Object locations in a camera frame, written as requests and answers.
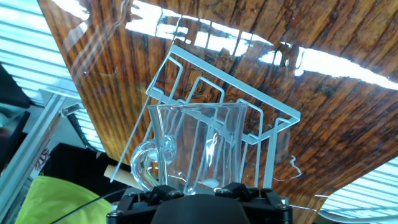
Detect clear glass cup with handle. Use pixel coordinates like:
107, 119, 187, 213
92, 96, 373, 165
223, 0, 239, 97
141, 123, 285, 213
130, 102, 249, 195

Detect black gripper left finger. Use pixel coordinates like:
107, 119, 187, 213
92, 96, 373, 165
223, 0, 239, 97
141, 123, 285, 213
106, 184, 185, 224

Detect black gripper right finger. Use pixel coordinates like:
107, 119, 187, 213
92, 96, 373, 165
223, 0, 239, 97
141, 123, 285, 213
214, 182, 294, 224

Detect white wire cup rack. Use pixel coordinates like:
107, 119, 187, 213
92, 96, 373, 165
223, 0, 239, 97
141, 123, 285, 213
103, 44, 302, 195

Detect lime green fabric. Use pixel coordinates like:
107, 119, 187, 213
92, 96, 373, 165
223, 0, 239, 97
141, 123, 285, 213
14, 175, 113, 224

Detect aluminium frame post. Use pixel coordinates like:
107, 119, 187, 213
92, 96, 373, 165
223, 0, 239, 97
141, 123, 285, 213
0, 90, 83, 215

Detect glossy wood grain mat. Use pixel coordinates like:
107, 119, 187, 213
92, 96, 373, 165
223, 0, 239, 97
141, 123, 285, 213
37, 0, 398, 224

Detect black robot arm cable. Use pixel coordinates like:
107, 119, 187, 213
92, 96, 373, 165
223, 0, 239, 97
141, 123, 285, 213
51, 186, 128, 224

